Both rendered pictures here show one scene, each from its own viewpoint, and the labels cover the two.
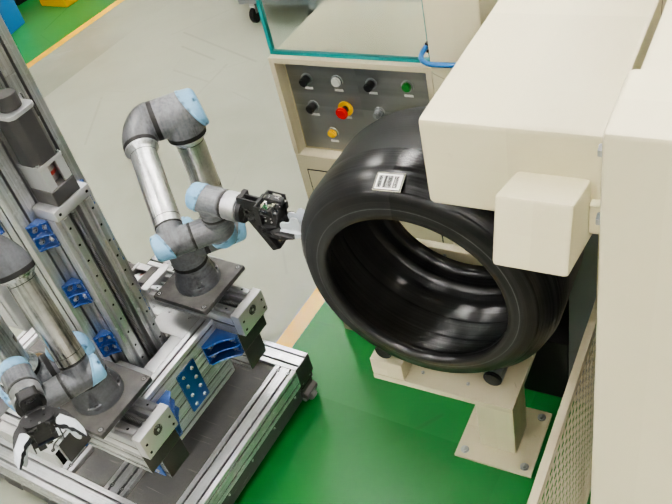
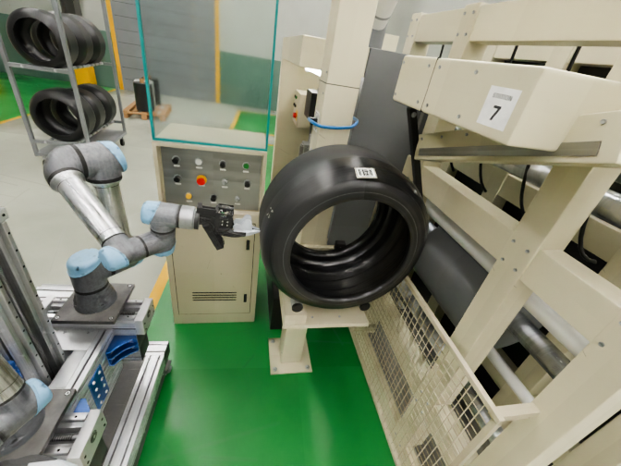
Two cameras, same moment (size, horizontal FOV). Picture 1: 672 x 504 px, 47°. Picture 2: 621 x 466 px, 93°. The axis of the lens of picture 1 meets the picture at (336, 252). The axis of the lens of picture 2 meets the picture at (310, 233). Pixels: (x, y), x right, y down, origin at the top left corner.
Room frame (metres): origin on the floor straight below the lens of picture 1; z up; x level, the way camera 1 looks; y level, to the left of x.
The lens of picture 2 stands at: (0.77, 0.60, 1.74)
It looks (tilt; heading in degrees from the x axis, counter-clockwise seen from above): 31 degrees down; 308
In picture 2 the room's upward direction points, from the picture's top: 10 degrees clockwise
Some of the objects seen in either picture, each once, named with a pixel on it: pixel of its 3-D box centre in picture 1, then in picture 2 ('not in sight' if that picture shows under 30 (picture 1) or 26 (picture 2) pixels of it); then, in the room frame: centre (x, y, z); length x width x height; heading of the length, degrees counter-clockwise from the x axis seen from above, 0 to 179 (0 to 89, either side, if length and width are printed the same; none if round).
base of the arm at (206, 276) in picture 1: (193, 269); (93, 291); (1.95, 0.46, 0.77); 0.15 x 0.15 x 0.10
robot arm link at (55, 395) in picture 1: (43, 399); not in sight; (1.38, 0.82, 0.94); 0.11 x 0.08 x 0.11; 115
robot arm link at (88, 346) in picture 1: (73, 358); not in sight; (1.57, 0.78, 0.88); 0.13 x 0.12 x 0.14; 115
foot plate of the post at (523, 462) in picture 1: (503, 433); (289, 353); (1.55, -0.40, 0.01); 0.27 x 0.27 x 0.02; 53
